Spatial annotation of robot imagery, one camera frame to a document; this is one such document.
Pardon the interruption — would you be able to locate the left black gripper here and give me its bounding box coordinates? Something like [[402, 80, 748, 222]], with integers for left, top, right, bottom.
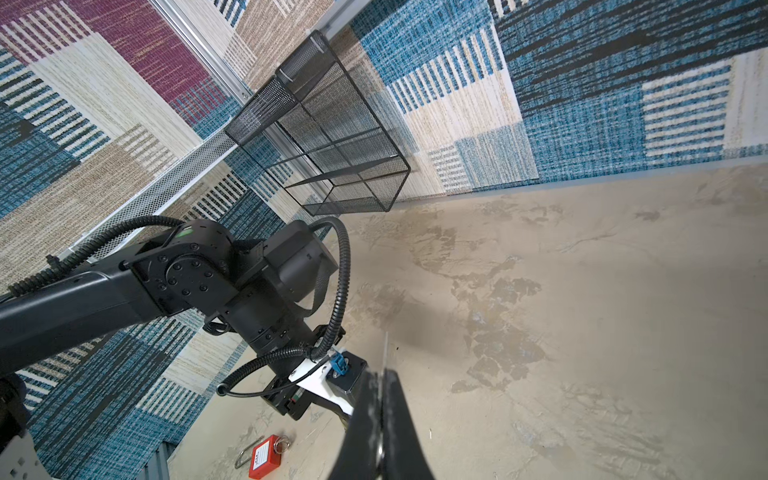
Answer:
[[264, 328, 351, 427]]

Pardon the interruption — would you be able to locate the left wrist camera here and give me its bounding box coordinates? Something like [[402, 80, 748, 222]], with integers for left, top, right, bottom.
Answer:
[[288, 347, 368, 416]]

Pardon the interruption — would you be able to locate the white wire mesh basket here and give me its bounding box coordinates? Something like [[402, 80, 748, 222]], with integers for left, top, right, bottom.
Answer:
[[64, 129, 235, 253]]

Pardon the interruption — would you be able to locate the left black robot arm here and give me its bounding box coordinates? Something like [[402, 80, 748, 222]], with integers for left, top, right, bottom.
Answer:
[[1, 215, 351, 444]]

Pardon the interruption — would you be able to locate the black wire shelf rack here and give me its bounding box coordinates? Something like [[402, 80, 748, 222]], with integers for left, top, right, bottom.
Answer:
[[225, 31, 411, 216]]

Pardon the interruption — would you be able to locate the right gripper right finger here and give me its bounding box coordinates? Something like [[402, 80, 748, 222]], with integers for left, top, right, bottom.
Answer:
[[380, 369, 434, 479]]

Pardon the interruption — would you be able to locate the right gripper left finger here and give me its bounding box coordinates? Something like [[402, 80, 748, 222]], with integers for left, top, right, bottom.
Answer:
[[329, 371, 382, 479]]

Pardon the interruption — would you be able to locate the red padlock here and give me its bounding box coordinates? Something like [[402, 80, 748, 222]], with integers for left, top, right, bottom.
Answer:
[[234, 435, 291, 479]]

